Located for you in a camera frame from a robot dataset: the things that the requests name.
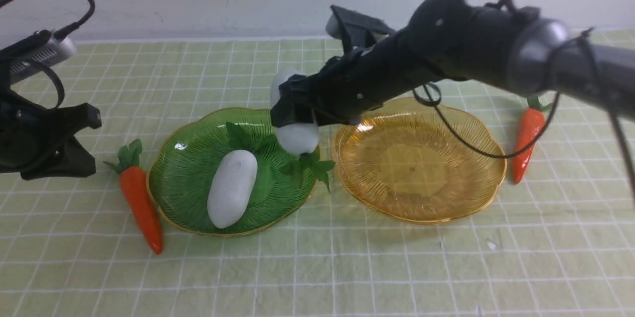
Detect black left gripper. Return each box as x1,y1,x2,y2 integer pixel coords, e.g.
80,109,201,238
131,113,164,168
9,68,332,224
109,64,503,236
0,90,102,181

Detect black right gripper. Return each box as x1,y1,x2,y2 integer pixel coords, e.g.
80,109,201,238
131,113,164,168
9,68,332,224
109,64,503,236
270,4,442,128

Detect white toy radish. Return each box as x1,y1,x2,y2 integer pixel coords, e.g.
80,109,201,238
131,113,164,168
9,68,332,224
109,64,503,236
208,122,277,229
270,69,336,192

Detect orange toy carrot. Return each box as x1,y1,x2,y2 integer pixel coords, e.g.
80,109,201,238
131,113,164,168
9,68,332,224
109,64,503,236
103,139,164,254
510,96,552,184

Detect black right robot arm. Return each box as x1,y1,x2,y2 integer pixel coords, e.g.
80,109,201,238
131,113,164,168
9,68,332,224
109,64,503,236
270,0,635,127

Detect amber glass plate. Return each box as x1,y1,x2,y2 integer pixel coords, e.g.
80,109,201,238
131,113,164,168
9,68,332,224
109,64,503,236
331,97,508,224

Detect green glass plate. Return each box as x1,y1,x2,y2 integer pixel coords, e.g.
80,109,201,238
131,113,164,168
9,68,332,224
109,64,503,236
146,107,317,237

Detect green checkered tablecloth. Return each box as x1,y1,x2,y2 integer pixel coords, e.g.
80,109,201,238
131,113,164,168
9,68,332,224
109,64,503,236
0,38,634,317

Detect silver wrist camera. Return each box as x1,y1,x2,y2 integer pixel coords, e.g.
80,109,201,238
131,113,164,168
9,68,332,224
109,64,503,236
0,30,77,85

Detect black camera cable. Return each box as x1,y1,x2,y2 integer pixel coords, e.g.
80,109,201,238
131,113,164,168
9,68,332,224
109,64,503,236
0,0,96,109

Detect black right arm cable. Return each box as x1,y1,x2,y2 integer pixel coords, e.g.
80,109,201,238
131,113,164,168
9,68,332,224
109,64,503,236
413,29,635,203

